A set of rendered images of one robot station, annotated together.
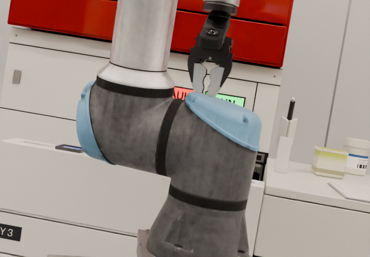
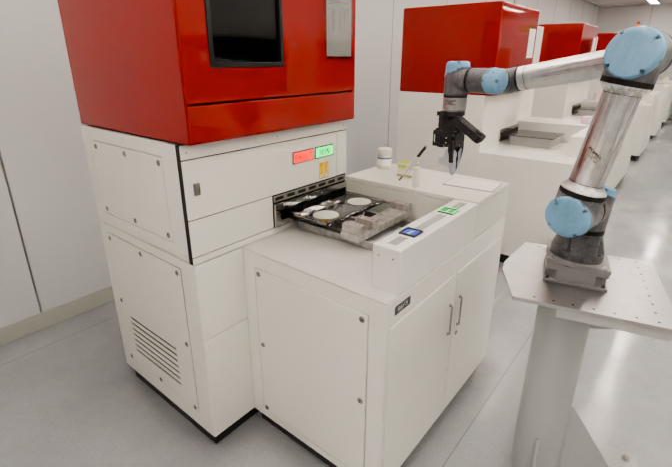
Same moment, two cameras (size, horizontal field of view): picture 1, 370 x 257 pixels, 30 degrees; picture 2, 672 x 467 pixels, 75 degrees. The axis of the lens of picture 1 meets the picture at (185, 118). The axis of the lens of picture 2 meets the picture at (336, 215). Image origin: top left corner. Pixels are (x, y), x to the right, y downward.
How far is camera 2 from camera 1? 1.74 m
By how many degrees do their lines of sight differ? 58
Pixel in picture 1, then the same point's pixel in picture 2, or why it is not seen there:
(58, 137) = (238, 222)
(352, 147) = (387, 154)
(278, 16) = (350, 85)
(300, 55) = not seen: hidden behind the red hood
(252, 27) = (340, 97)
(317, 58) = not seen: hidden behind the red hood
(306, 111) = not seen: hidden behind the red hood
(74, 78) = (239, 172)
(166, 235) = (595, 254)
